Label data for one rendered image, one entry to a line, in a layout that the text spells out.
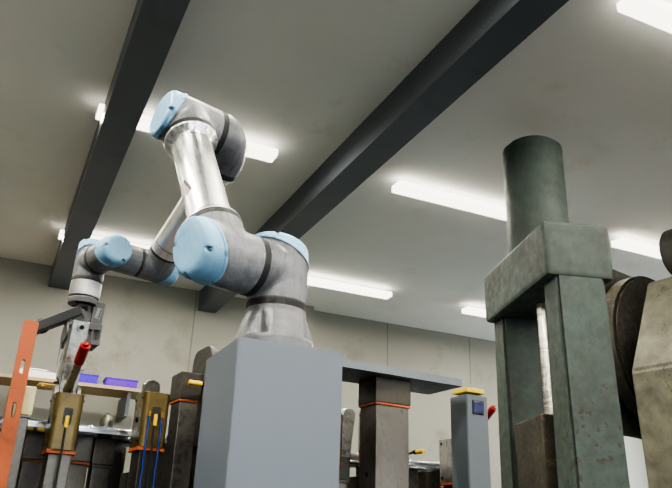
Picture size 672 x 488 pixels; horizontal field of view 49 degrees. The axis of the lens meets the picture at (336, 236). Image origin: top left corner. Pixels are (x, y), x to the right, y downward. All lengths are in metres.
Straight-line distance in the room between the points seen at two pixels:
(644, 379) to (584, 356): 1.60
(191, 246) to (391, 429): 0.70
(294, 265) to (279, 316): 0.11
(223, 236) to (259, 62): 3.11
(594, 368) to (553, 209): 1.05
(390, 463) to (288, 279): 0.57
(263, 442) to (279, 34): 3.14
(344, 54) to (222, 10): 0.73
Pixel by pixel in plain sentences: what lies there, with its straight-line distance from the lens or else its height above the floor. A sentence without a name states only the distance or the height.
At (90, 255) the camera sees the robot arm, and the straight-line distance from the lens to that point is 1.86.
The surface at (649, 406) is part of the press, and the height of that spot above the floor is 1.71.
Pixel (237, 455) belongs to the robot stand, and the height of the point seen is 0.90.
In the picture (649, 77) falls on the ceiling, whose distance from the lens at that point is 4.70.
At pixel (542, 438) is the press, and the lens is 4.03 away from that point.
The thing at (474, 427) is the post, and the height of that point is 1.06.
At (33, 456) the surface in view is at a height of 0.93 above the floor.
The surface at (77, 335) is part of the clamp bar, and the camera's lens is 1.72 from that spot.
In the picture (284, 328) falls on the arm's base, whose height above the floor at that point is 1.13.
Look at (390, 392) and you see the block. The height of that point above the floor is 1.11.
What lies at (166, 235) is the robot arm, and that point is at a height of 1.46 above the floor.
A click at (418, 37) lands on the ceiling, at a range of 4.15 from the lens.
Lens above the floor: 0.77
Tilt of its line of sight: 23 degrees up
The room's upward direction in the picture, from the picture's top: 2 degrees clockwise
